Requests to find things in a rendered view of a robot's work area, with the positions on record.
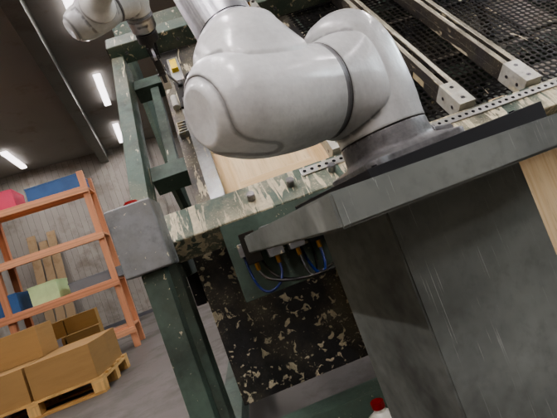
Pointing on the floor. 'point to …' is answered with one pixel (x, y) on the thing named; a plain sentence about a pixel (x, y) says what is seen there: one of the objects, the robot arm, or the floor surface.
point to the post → (180, 344)
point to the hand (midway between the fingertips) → (165, 80)
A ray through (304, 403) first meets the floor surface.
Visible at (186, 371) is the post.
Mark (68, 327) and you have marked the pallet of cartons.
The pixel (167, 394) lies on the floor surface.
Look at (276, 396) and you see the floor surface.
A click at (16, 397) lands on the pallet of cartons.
